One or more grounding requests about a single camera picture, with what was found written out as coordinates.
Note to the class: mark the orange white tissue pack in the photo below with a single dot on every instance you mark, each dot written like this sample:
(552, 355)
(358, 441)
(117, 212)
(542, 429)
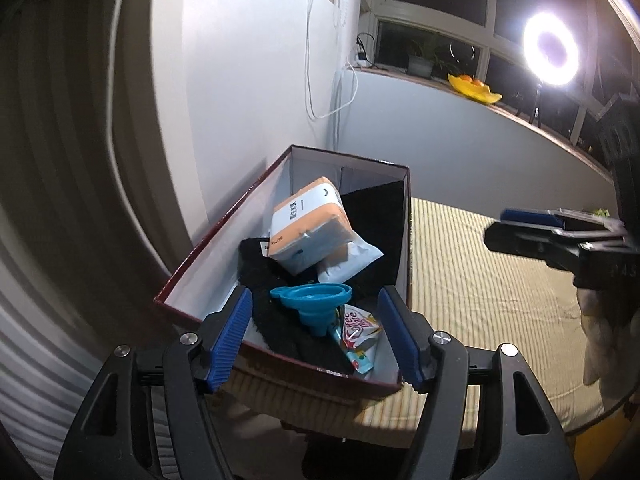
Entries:
(305, 220)

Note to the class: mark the small green object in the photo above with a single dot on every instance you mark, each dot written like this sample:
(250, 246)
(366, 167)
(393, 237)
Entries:
(601, 211)

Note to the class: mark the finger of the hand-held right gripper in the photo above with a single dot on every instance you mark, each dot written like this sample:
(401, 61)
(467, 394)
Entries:
(525, 242)
(530, 216)

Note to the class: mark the white wipes packet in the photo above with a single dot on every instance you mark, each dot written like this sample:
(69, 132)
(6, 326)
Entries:
(350, 260)

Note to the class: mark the white power strip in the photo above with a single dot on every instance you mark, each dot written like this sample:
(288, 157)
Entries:
(362, 61)

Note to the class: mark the potted plant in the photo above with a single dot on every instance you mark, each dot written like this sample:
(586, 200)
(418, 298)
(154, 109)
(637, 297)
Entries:
(420, 65)

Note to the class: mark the black fuzzy cloth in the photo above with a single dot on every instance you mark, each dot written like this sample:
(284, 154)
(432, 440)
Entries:
(285, 330)

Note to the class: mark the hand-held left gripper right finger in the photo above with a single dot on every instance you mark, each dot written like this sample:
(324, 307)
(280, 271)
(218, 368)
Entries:
(400, 340)

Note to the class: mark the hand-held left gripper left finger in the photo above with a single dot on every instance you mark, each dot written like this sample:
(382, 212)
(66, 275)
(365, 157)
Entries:
(227, 340)

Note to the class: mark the red cardboard box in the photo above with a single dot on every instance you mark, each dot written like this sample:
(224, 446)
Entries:
(240, 240)

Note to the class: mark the colourful snack packet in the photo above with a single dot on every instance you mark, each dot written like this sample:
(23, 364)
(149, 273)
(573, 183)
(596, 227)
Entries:
(357, 340)

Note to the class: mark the window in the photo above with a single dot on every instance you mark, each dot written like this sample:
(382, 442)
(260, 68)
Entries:
(489, 35)

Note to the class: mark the yellow dish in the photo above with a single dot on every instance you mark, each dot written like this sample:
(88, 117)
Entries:
(475, 91)

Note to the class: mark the grey striped cloth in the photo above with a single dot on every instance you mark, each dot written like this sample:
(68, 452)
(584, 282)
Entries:
(60, 340)

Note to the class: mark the beige striped mat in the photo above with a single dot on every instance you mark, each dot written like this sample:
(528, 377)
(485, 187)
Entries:
(475, 320)

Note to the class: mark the black speaker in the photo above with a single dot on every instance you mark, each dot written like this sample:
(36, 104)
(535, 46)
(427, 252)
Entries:
(620, 130)

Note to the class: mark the person's right hand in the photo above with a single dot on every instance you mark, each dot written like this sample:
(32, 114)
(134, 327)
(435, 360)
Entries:
(600, 340)

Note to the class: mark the blue silicone funnel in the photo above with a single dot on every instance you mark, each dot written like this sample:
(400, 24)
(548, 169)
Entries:
(310, 305)

